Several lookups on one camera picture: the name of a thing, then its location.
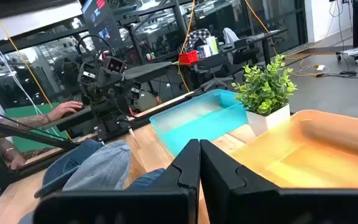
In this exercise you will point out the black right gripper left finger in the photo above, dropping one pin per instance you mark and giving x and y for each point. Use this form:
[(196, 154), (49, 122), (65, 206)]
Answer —
[(166, 205)]

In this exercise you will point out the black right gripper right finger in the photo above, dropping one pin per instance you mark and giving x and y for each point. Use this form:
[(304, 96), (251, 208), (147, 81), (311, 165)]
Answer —
[(259, 205)]

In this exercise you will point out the dark blue denim cap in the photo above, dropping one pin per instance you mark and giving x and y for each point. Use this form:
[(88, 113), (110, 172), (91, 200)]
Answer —
[(67, 161), (145, 180)]

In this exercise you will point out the grey denim cap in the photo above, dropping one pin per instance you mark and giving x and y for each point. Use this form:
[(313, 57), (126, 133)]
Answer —
[(104, 168)]

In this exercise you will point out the person's forearm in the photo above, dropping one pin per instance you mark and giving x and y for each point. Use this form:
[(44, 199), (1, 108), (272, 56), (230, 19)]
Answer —
[(23, 121), (6, 149)]

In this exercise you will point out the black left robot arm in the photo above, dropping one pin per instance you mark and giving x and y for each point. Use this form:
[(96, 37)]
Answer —
[(110, 121)]

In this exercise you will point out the person's hand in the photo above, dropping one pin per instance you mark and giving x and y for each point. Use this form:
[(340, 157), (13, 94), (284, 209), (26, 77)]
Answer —
[(65, 109), (18, 161)]

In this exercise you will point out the black tilted monitor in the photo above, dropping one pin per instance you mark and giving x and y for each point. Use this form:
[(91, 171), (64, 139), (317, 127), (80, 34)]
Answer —
[(101, 21)]

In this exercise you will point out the red plastic crate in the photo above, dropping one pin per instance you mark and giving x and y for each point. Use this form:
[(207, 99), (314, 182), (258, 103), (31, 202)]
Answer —
[(188, 58)]

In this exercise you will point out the orange translucent plastic bin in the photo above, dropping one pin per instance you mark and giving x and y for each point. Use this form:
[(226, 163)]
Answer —
[(322, 149)]

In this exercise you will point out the teal translucent plastic bin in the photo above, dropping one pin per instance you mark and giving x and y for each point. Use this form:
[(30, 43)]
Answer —
[(197, 121)]

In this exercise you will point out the green mat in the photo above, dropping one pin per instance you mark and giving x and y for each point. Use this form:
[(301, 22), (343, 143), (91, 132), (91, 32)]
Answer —
[(26, 113)]

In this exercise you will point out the black white checkered cloth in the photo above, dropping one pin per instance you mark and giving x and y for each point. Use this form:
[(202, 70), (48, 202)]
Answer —
[(197, 37)]

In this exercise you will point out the white blue box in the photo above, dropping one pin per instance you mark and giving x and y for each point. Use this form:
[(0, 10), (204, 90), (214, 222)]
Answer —
[(204, 51)]

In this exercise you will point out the white container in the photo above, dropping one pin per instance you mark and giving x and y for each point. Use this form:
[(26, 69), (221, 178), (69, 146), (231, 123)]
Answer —
[(211, 45)]

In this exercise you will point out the green plant in white pot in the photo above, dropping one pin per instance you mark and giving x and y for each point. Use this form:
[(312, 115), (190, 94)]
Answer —
[(264, 87)]

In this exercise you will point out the black office chair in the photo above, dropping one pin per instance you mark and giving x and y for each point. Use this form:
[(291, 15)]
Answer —
[(244, 54)]

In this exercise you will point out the white power adapter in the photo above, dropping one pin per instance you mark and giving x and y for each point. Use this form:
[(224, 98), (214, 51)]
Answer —
[(320, 67)]

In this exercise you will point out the black office desk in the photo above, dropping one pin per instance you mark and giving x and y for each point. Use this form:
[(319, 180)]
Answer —
[(259, 35)]

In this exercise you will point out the black rolling stand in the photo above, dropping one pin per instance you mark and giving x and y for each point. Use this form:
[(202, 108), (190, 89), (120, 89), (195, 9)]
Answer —
[(356, 25)]

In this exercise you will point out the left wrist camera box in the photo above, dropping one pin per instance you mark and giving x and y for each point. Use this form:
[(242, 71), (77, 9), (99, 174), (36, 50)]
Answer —
[(115, 64)]

